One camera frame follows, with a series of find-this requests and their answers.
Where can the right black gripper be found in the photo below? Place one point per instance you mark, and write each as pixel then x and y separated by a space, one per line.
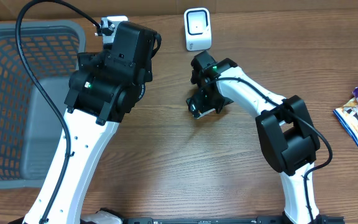
pixel 201 106

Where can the yellow snack bag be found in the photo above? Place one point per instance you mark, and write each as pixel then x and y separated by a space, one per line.
pixel 347 115

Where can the small orange juice carton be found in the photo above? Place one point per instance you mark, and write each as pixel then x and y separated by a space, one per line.
pixel 199 114

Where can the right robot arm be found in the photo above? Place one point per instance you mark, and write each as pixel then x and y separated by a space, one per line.
pixel 286 133

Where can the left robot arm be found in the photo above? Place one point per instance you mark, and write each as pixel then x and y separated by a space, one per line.
pixel 105 87

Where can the white barcode scanner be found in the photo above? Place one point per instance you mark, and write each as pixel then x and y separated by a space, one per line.
pixel 197 24

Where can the grey plastic mesh basket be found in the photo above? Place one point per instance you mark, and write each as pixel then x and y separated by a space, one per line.
pixel 29 129

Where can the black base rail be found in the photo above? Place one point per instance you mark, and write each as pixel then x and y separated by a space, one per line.
pixel 105 215

